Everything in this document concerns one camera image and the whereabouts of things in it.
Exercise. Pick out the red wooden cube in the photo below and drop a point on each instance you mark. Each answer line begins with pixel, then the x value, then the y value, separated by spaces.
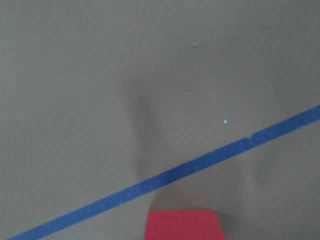
pixel 183 225

